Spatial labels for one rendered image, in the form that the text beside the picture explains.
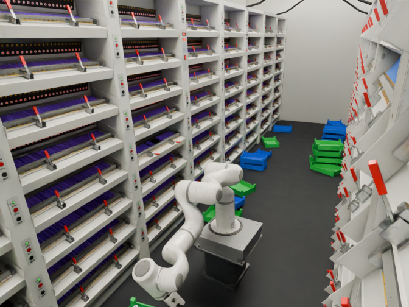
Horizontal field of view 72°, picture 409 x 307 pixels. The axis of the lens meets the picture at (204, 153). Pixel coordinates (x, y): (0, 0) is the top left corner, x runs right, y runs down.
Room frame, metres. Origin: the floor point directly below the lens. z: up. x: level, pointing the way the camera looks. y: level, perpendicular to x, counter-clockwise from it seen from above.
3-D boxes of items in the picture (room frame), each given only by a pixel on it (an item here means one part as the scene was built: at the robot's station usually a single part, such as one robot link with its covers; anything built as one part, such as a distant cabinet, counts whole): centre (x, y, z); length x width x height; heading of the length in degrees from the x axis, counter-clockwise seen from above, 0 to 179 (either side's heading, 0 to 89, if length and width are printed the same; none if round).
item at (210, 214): (2.13, -0.14, 0.04); 0.30 x 0.20 x 0.08; 62
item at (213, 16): (2.89, -0.11, 0.91); 0.20 x 0.09 x 1.81; 62
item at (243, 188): (2.66, -0.35, 0.04); 0.30 x 0.20 x 0.08; 38
